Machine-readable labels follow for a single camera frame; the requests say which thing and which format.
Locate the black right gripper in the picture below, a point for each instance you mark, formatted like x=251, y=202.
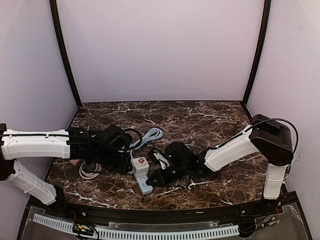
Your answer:
x=163, y=175

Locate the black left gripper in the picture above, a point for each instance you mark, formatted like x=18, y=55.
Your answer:
x=120, y=163

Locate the blue power strip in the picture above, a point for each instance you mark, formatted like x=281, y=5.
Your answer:
x=141, y=178

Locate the white cube socket adapter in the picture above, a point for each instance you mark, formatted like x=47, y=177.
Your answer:
x=140, y=166

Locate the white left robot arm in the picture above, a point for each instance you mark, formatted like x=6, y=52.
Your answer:
x=25, y=144

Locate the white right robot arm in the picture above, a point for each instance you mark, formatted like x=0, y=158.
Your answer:
x=269, y=136

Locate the small pink cube adapter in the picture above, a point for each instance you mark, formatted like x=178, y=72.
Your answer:
x=73, y=162

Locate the small green circuit board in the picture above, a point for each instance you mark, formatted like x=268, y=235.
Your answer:
x=82, y=229

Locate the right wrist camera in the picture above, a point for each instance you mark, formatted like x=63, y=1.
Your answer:
x=158, y=157

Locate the grey slotted cable duct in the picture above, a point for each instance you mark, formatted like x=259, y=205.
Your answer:
x=135, y=231

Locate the left black frame post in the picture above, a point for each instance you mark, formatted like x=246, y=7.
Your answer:
x=63, y=52

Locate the black frame post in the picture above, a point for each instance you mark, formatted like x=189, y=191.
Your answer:
x=258, y=51
x=63, y=52

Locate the right black frame post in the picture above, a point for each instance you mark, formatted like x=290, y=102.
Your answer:
x=258, y=51

